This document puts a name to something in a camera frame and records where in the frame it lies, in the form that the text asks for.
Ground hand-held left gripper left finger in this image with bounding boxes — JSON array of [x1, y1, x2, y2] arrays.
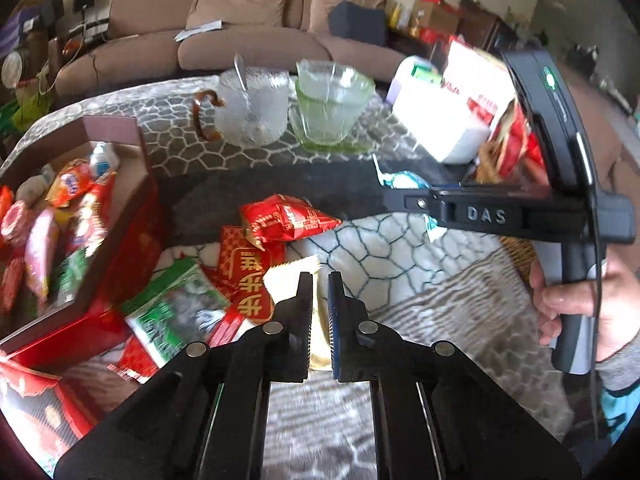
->
[[54, 271, 313, 480]]

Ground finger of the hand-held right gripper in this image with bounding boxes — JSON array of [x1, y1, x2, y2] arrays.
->
[[382, 186, 442, 221]]

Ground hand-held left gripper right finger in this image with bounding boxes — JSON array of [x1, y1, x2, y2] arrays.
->
[[327, 271, 583, 480]]

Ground teal and white snack packet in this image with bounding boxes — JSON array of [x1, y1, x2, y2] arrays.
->
[[372, 154, 443, 232]]

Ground pale yellow snack packet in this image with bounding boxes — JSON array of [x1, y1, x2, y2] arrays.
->
[[262, 255, 333, 372]]

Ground red octagonal gift box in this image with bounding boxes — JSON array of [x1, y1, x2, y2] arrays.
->
[[0, 115, 162, 377]]

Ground pink snack packet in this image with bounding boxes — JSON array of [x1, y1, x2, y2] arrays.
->
[[24, 209, 60, 302]]

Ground white round container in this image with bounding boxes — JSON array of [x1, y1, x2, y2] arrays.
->
[[1, 51, 27, 87]]

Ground person's right hand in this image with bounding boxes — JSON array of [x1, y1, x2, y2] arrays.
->
[[529, 260, 640, 362]]

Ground wicker basket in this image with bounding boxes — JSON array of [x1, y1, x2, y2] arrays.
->
[[472, 150, 547, 287]]

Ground stone-pattern table cover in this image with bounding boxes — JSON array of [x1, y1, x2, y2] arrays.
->
[[0, 74, 576, 480]]

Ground red packet gold characters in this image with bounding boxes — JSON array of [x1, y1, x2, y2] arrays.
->
[[216, 226, 287, 322]]

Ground white tissue pack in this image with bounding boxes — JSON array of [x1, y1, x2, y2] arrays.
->
[[391, 56, 494, 164]]

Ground green glass saucer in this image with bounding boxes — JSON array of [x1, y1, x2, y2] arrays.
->
[[287, 109, 375, 155]]

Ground green glass bowl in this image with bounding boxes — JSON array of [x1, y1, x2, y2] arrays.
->
[[295, 58, 377, 146]]

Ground red and white box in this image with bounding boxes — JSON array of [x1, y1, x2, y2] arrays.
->
[[444, 37, 522, 132]]

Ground frosted glass mug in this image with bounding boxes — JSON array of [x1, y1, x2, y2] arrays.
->
[[192, 66, 292, 149]]

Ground dark blue cushion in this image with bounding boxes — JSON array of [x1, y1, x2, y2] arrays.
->
[[329, 0, 387, 47]]

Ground metal spoon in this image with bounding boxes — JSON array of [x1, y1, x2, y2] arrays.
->
[[233, 53, 252, 107]]

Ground red and white snack packet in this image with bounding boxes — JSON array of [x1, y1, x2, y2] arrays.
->
[[70, 175, 117, 257]]

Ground small green snack packet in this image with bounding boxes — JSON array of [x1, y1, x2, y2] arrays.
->
[[56, 249, 92, 307]]

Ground white and blue snack packet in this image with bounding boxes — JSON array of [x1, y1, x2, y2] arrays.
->
[[89, 141, 122, 177]]

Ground orange snack packet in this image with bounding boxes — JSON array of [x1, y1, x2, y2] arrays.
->
[[45, 159, 97, 209]]

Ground white paper sheet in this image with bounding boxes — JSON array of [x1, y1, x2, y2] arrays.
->
[[174, 20, 224, 42]]

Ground beige sofa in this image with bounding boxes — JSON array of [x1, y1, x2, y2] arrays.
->
[[52, 0, 417, 102]]

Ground round red snack packet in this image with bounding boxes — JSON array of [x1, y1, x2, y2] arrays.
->
[[0, 200, 37, 247]]

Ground green bag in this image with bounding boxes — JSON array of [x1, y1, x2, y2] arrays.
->
[[9, 84, 52, 127]]

